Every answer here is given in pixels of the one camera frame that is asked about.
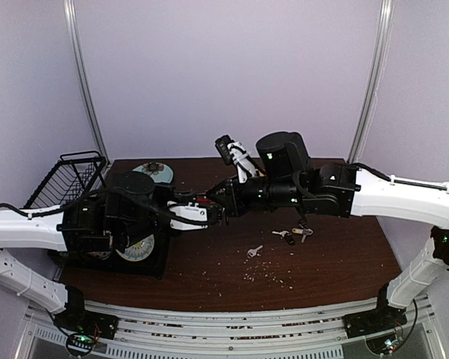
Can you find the keyring bundle with coloured tags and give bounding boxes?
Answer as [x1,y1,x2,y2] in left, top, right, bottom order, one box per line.
[195,198,214,205]

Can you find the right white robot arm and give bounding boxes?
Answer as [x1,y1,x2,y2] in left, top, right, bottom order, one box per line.
[207,132,449,331]

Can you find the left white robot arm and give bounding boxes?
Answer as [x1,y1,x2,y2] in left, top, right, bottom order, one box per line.
[0,171,223,332]

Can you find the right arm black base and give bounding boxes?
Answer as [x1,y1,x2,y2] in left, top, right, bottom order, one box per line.
[343,284,418,358]

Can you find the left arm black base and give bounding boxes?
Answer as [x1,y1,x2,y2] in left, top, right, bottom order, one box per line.
[51,285,119,358]

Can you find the keys with black fob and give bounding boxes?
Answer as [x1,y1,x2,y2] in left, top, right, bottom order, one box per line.
[272,230,296,245]

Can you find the keys with yellow tag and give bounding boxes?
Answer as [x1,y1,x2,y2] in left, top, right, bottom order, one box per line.
[292,225,314,243]

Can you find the light blue flower plate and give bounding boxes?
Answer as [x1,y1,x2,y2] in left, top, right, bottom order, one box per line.
[133,161,174,184]

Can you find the single silver key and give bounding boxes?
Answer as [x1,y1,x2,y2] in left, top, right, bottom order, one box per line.
[247,245,263,258]

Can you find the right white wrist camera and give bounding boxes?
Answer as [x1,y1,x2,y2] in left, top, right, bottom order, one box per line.
[215,135,266,184]

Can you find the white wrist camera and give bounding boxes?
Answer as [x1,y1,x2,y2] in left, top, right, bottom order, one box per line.
[105,171,156,223]
[215,135,266,184]

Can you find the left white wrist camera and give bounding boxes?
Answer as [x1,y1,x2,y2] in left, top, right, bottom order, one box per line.
[105,171,156,223]

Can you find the black wire dish rack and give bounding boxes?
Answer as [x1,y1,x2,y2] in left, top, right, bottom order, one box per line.
[25,150,170,278]

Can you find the aluminium slotted front rail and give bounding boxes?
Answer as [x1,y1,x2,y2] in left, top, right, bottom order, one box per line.
[22,295,445,359]

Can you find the left aluminium frame post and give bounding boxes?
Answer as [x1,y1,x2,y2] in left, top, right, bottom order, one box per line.
[63,0,110,163]

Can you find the aluminium frame post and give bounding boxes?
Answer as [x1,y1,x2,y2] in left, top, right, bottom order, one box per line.
[347,0,394,163]
[63,0,110,163]

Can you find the right aluminium frame post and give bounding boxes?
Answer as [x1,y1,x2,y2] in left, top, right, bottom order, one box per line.
[347,0,394,163]

